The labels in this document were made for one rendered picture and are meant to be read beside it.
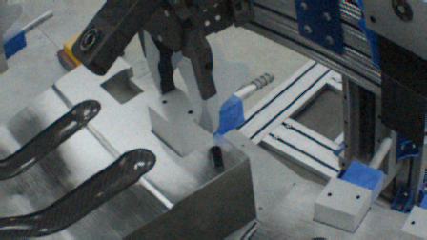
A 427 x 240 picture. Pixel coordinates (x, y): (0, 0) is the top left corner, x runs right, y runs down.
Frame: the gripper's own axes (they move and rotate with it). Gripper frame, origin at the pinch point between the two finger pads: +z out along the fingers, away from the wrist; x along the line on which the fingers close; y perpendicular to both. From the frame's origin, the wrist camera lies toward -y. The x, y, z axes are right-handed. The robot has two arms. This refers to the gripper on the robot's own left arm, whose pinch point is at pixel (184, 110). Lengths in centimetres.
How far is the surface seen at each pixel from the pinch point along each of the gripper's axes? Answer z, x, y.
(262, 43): 92, 105, 88
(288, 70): 92, 90, 84
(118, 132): 2.4, 4.9, -5.2
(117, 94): 5.1, 13.5, -0.6
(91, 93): 2.4, 12.8, -4.1
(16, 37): -2.7, 27.1, -8.5
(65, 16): 11.4, 47.7, 6.7
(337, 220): 4.9, -18.1, 3.3
